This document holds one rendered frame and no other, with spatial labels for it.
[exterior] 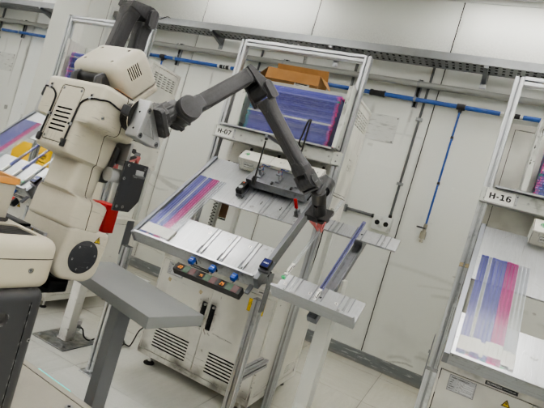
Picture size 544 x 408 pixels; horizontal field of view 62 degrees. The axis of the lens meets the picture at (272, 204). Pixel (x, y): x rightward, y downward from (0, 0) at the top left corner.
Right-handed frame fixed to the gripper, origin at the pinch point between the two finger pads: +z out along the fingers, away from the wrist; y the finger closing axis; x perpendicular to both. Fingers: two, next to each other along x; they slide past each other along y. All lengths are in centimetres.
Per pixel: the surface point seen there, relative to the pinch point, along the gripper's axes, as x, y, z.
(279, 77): -104, 81, -11
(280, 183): -32, 39, 10
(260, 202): -20, 45, 16
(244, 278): 24.2, 23.4, 17.6
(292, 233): -8.4, 18.9, 16.7
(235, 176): -34, 70, 15
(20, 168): 20, 184, 9
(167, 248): 26, 65, 16
